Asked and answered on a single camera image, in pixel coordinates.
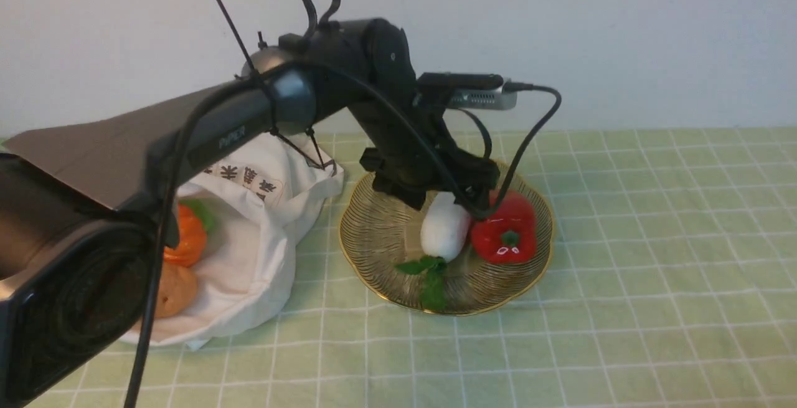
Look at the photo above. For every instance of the white cloth bag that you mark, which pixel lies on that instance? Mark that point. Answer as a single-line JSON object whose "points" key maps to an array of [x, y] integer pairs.
{"points": [[265, 198]]}

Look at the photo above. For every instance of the green checkered tablecloth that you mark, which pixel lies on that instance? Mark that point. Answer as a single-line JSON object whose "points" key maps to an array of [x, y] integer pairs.
{"points": [[672, 285]]}

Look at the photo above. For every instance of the orange toy pumpkin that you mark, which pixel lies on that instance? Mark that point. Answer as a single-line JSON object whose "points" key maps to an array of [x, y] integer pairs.
{"points": [[192, 239]]}

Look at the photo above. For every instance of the green toy vegetable in bag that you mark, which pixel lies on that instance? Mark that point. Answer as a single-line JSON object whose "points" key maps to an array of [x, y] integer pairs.
{"points": [[202, 211]]}

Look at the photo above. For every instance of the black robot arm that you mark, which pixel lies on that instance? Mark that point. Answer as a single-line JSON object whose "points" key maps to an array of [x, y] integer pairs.
{"points": [[87, 208]]}

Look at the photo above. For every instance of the red toy bell pepper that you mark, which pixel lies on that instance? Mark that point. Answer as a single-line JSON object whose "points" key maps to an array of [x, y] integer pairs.
{"points": [[509, 235]]}

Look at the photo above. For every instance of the gold-rimmed glass plate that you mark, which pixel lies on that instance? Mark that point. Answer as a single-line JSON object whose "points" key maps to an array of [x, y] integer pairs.
{"points": [[377, 232]]}

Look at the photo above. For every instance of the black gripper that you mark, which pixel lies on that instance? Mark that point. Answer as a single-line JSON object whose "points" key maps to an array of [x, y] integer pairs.
{"points": [[414, 153]]}

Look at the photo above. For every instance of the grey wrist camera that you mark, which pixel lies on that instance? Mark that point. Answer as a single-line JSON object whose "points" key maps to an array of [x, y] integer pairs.
{"points": [[465, 91]]}

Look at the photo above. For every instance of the white toy radish with leaves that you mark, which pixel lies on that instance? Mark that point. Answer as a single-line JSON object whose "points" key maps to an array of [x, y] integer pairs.
{"points": [[442, 236]]}

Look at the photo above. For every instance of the brown toy potato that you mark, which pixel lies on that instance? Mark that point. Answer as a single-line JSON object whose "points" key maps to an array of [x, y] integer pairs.
{"points": [[177, 290]]}

